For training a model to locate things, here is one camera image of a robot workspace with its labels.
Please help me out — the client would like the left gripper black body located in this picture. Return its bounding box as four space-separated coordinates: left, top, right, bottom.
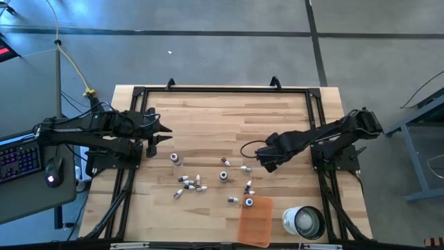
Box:
133 107 162 159

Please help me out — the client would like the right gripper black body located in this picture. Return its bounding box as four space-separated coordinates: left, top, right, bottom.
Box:
255 131 296 174

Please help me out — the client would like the white insulated tumbler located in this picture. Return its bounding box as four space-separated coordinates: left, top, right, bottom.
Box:
281 205 327 241

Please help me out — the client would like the orange translucent plastic bin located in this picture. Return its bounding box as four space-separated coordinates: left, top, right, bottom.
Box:
237 195 275 249

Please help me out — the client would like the white box under desk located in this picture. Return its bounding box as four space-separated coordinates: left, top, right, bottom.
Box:
74 144 92 192

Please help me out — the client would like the black computer mouse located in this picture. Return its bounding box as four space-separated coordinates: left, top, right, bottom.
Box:
44 156 65 189

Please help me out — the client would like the dark gray desk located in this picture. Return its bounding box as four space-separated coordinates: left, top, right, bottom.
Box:
0 48 62 140

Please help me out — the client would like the backlit black keyboard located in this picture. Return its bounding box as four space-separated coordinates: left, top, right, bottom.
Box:
0 141 43 184

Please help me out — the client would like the gray keyboard table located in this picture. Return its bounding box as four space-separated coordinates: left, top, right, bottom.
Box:
0 126 78 226

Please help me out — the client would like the striped block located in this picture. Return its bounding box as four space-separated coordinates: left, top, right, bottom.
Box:
423 237 444 248

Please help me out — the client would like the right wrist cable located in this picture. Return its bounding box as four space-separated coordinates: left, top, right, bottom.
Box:
239 140 268 160

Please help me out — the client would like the yellow cable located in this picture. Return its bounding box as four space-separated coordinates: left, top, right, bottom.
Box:
44 0 97 98

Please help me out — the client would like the black aluminium table frame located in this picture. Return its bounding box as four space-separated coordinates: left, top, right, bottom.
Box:
81 85 374 244

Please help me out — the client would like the silver frame bracket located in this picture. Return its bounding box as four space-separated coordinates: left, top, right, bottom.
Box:
110 242 151 250
300 242 343 250

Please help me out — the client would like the blue-gray desk frame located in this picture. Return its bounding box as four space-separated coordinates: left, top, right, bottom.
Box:
383 86 444 203

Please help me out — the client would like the black floor cable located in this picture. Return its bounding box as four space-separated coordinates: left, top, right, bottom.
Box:
399 70 444 110

